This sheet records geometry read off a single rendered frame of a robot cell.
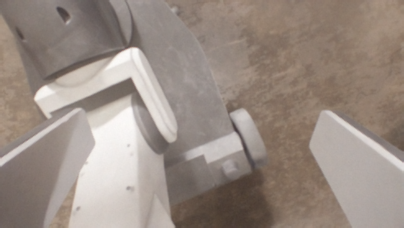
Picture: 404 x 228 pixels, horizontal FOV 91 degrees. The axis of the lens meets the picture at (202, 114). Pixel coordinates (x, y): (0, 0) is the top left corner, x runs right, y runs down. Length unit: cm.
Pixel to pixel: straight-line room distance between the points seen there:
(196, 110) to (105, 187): 31
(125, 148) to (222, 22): 51
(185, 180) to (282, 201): 54
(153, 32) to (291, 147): 67
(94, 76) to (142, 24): 21
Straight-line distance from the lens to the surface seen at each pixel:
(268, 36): 75
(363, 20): 93
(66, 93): 41
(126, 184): 31
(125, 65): 37
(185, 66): 53
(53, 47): 39
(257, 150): 60
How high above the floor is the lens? 69
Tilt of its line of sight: 71 degrees down
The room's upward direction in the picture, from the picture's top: 163 degrees clockwise
